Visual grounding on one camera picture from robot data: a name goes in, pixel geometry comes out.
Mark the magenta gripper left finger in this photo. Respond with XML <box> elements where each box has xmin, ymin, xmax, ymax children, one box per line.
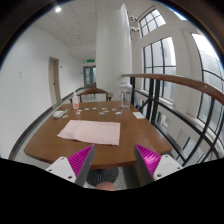
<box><xmin>46</xmin><ymin>145</ymin><xmax>95</xmax><ymax>186</ymax></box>

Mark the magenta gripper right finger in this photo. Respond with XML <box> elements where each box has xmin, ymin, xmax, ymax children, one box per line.
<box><xmin>134</xmin><ymin>144</ymin><xmax>182</xmax><ymax>184</ymax></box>

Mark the pink towel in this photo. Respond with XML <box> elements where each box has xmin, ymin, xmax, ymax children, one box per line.
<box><xmin>58</xmin><ymin>120</ymin><xmax>120</xmax><ymax>146</ymax></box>

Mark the black table base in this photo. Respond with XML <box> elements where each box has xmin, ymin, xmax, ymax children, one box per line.
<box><xmin>86</xmin><ymin>168</ymin><xmax>119</xmax><ymax>186</ymax></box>

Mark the white paper note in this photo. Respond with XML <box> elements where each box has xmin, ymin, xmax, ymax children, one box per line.
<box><xmin>133</xmin><ymin>112</ymin><xmax>145</xmax><ymax>119</ymax></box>

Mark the white device on table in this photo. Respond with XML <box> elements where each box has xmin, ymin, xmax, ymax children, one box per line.
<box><xmin>53</xmin><ymin>111</ymin><xmax>65</xmax><ymax>119</ymax></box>

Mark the wooden handrail with black railing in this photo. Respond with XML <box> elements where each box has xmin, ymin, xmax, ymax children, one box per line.
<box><xmin>125</xmin><ymin>74</ymin><xmax>224</xmax><ymax>166</ymax></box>

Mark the hand sanitizer bottle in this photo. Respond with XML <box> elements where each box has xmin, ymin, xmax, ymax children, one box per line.
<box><xmin>72</xmin><ymin>92</ymin><xmax>79</xmax><ymax>110</ymax></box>

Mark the wooden chair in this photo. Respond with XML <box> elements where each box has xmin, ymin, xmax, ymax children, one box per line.
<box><xmin>77</xmin><ymin>88</ymin><xmax>113</xmax><ymax>103</ymax></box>

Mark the clear plastic water bottle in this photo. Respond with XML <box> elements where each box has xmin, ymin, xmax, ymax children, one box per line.
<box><xmin>120</xmin><ymin>81</ymin><xmax>132</xmax><ymax>109</ymax></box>

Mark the glass double door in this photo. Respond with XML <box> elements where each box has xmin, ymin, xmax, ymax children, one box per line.
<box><xmin>83</xmin><ymin>66</ymin><xmax>96</xmax><ymax>87</ymax></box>

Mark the white door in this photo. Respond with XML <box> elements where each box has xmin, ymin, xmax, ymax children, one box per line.
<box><xmin>48</xmin><ymin>57</ymin><xmax>61</xmax><ymax>105</ymax></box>

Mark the green exit sign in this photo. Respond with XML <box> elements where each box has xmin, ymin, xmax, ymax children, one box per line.
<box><xmin>86</xmin><ymin>59</ymin><xmax>95</xmax><ymax>63</ymax></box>

